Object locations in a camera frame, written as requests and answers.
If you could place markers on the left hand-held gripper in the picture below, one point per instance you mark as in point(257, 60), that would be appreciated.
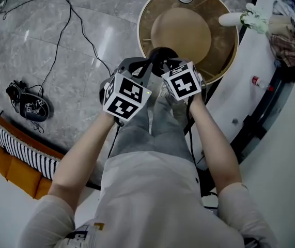
point(126, 97)

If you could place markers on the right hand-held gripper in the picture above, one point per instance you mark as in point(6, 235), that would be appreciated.
point(183, 84)

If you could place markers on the black kettle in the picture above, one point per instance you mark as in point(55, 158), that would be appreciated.
point(160, 58)

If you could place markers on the person's left forearm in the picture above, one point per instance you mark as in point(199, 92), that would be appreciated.
point(82, 154)

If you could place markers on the person's right forearm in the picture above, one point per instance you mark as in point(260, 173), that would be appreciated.
point(214, 143)

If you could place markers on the person's right white sneaker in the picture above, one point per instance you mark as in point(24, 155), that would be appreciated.
point(162, 92)

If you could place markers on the round wooden side table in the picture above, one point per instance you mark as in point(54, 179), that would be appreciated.
point(214, 45)

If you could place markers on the white low platform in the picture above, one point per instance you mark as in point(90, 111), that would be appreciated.
point(224, 105)

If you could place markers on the white vase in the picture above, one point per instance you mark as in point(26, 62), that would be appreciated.
point(230, 19)

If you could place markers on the gray trousers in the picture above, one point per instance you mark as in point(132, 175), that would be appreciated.
point(162, 138)

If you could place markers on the white bottle with red cap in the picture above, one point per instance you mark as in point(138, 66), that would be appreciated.
point(262, 83)

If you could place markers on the white flower bunch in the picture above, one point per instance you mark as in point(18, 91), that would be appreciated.
point(255, 18)

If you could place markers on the small blue object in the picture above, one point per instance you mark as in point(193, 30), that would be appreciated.
point(277, 63)

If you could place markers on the white printed t-shirt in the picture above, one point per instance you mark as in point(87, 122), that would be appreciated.
point(147, 203)

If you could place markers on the black-white striped cushion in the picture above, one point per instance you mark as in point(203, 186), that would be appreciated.
point(20, 148)

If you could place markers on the orange sofa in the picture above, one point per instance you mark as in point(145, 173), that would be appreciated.
point(20, 174)

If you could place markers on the black wall base trim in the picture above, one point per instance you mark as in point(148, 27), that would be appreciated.
point(271, 105)

